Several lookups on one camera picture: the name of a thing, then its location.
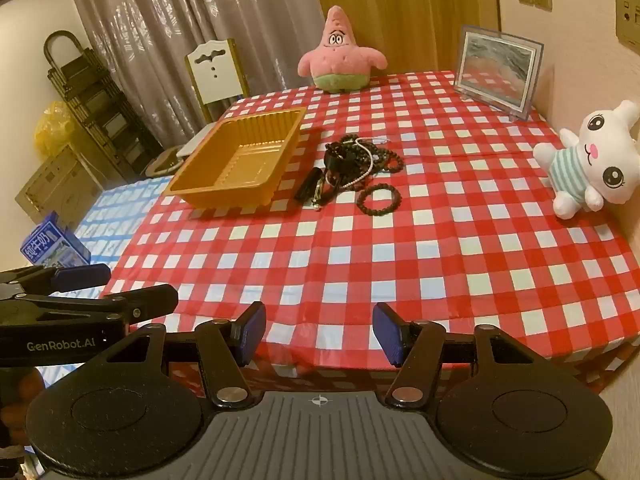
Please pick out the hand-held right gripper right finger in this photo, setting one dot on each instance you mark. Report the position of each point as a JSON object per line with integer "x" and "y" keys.
{"x": 387, "y": 335}

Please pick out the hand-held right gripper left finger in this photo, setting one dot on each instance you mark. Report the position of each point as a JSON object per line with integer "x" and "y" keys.
{"x": 250, "y": 332}

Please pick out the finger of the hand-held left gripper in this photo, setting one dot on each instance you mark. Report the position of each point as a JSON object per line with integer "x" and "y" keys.
{"x": 80, "y": 276}
{"x": 150, "y": 302}

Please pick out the gold plastic tray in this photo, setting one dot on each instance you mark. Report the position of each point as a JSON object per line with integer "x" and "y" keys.
{"x": 240, "y": 160}

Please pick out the blue milk carton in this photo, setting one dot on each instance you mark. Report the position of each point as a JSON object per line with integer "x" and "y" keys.
{"x": 50, "y": 245}

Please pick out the blue patterned sheet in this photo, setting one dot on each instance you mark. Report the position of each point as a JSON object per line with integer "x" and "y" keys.
{"x": 115, "y": 210}

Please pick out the red checkered tablecloth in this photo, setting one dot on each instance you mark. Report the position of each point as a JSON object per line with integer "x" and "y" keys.
{"x": 400, "y": 260}

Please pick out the cardboard box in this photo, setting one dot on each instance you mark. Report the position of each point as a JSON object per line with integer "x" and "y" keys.
{"x": 55, "y": 187}

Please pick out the yellow plastic bag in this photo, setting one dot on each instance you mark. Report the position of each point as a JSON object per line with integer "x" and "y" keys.
{"x": 52, "y": 127}

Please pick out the black hair clip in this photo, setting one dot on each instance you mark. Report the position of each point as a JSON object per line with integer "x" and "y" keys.
{"x": 307, "y": 186}

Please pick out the black folding rack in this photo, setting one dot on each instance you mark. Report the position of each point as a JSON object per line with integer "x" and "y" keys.
{"x": 95, "y": 90}

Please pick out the white wooden chair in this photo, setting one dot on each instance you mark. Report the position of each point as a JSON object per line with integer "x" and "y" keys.
{"x": 215, "y": 75}

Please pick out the grey patterned curtain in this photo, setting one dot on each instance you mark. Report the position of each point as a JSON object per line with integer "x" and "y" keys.
{"x": 175, "y": 20}

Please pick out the white bunny plush toy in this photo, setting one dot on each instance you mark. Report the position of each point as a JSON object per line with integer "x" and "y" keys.
{"x": 600, "y": 155}

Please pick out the pink starfish plush toy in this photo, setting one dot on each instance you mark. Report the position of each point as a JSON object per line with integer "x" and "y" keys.
{"x": 340, "y": 55}

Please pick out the wooden door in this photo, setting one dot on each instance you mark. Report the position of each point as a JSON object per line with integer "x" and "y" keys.
{"x": 400, "y": 0}

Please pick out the sand art picture frame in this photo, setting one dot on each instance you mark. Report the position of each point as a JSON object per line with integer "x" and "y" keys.
{"x": 495, "y": 70}

